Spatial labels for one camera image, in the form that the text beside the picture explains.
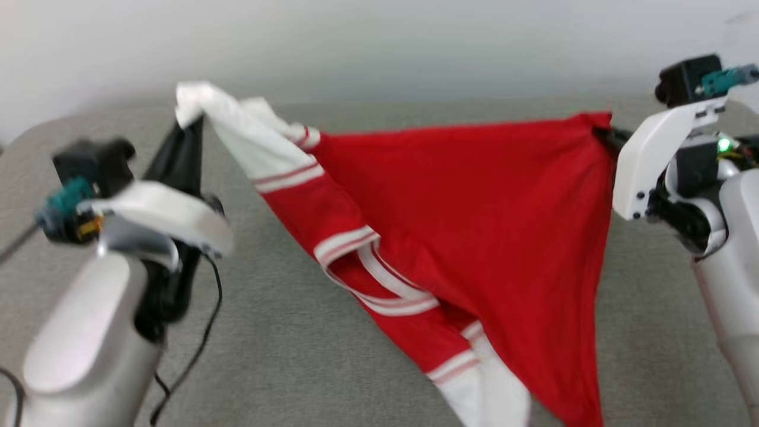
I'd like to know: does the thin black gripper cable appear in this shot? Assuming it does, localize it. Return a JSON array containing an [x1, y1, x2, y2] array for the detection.
[[148, 255, 224, 427]]

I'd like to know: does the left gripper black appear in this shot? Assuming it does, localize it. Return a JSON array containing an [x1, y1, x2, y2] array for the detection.
[[133, 117, 227, 343]]

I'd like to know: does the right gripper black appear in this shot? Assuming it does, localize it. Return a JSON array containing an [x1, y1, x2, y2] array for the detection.
[[595, 126, 759, 254]]

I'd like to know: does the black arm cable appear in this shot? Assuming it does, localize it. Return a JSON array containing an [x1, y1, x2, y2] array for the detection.
[[0, 367, 25, 427]]

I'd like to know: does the teal cable plug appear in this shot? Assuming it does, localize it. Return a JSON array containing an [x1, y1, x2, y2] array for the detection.
[[697, 64, 759, 98], [34, 177, 103, 245]]

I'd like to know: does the black camera cable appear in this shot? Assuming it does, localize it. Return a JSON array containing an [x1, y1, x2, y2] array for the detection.
[[0, 224, 39, 265]]

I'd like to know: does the grey fabric sofa cushion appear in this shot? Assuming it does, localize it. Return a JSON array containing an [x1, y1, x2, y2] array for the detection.
[[0, 98, 759, 427]]

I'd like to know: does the red and white jersey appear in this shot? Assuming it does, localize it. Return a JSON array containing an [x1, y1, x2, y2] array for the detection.
[[175, 81, 617, 427]]

